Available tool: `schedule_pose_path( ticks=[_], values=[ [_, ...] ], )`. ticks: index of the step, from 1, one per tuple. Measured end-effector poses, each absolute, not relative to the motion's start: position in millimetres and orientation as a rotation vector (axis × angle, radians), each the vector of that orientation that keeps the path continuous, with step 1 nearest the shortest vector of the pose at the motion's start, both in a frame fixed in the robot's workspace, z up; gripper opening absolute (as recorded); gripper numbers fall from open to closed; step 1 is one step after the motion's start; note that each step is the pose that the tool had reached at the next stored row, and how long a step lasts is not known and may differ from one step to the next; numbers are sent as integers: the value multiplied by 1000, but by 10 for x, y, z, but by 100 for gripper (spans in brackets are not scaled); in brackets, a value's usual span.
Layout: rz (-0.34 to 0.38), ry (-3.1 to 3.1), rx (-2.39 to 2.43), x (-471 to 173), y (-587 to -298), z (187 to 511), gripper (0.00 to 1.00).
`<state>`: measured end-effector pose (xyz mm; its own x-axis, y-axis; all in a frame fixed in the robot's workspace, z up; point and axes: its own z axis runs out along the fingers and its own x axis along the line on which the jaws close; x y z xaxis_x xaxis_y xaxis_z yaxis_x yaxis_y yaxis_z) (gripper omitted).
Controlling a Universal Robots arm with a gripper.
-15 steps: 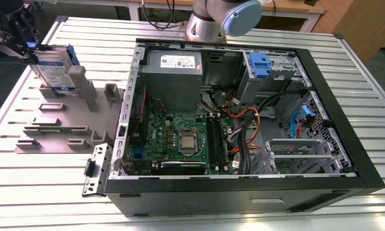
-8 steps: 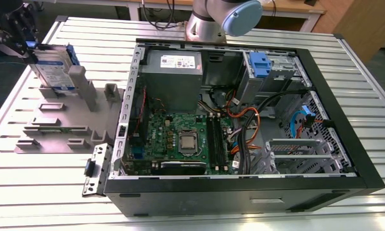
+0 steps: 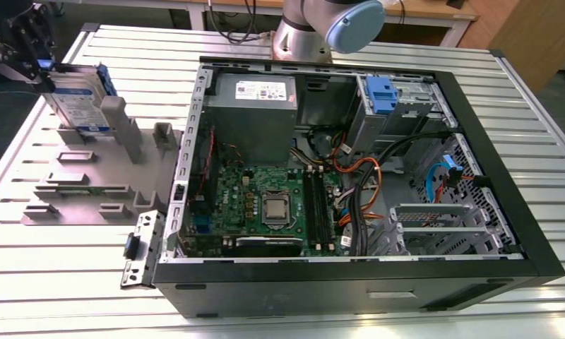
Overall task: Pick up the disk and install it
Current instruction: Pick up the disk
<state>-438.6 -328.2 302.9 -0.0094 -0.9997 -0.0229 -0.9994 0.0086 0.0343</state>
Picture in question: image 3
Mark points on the brown wooden cabinet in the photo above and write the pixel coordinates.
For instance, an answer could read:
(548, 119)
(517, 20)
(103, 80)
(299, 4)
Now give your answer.
(537, 35)

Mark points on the CPU socket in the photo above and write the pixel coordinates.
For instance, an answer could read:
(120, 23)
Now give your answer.
(275, 194)

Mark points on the wooden desk white frame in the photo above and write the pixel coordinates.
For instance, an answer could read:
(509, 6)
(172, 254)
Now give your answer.
(452, 15)

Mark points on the silver CPU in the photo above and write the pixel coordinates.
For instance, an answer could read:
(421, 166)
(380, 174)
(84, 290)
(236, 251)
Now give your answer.
(276, 208)

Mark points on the black open PC case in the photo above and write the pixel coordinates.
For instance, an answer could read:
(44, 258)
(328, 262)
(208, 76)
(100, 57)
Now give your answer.
(311, 289)

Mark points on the grey parts rack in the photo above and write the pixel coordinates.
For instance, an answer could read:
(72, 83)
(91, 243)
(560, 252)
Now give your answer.
(108, 169)

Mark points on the metal disk bay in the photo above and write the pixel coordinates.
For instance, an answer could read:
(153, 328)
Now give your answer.
(443, 230)

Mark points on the grey power supply unit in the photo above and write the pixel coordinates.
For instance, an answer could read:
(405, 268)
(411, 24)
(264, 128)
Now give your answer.
(249, 130)

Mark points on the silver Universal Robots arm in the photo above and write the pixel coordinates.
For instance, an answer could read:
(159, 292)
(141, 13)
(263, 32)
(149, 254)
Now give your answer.
(301, 42)

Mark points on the green RAM stick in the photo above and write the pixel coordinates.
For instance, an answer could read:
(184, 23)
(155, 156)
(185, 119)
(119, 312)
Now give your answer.
(92, 192)

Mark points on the hard disk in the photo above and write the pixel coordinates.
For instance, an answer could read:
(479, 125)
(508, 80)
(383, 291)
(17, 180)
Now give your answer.
(77, 102)

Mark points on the black graphics card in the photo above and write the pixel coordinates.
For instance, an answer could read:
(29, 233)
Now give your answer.
(264, 249)

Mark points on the blue plastic drive latch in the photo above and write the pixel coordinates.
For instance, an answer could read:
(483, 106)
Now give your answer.
(381, 95)

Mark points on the black RAM slot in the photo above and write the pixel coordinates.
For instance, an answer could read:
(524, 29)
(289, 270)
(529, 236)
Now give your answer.
(312, 205)
(324, 205)

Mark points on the metal drive cage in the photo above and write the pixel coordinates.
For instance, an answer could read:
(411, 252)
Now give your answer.
(381, 130)

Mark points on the green motherboard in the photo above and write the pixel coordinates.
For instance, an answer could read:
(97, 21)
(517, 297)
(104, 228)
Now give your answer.
(235, 187)

